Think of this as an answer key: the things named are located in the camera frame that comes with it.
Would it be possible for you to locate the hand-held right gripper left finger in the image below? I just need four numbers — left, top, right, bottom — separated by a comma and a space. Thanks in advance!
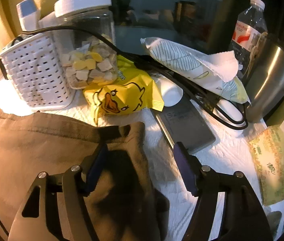
8, 144, 108, 241

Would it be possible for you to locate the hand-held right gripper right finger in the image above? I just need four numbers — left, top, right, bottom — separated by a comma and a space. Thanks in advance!
173, 142, 274, 241

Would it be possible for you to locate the brown printed t-shirt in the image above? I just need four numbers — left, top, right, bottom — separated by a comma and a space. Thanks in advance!
0, 107, 170, 241

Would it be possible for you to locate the grey phone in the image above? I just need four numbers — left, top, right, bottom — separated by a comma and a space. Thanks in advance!
151, 95, 216, 155

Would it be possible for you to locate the white power adapter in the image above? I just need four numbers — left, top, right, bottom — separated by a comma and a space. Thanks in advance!
217, 98, 244, 122

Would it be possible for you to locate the small white tube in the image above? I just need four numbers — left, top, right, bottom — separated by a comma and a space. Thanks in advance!
154, 75, 184, 107

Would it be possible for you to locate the yellow duck snack bag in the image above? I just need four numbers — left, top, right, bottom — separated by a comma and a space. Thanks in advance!
83, 55, 165, 127

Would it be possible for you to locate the green yellow tissue pack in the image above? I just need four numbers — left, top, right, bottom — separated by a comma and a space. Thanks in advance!
248, 126, 284, 206

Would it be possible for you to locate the white woven plastic basket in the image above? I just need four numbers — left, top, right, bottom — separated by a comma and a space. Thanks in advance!
0, 34, 76, 111

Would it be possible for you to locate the white leaf print tissue pack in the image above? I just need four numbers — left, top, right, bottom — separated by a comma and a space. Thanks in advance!
140, 36, 251, 104

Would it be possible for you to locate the stainless steel tumbler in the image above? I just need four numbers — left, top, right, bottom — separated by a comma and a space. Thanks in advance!
242, 31, 284, 123

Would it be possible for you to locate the clear jar with white lid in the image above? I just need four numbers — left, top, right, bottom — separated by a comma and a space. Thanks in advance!
54, 0, 118, 89

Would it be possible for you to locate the clear plastic water bottle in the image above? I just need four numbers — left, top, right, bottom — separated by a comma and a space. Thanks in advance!
228, 0, 268, 81

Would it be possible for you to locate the white bottle with blue cap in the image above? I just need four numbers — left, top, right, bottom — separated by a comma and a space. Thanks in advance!
16, 0, 41, 32

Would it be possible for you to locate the long black charger cable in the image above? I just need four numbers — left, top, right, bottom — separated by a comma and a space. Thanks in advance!
22, 28, 249, 131

